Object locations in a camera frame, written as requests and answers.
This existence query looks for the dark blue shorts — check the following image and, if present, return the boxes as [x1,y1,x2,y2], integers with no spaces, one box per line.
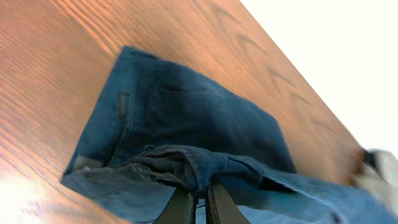
[61,47,397,223]

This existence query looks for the beige grey garment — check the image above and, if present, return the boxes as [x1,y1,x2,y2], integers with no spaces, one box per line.
[354,149,397,212]

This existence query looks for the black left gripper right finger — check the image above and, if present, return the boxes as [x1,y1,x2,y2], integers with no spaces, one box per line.
[205,178,250,224]

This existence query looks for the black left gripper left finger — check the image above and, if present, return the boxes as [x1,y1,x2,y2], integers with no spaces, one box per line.
[154,188,198,224]

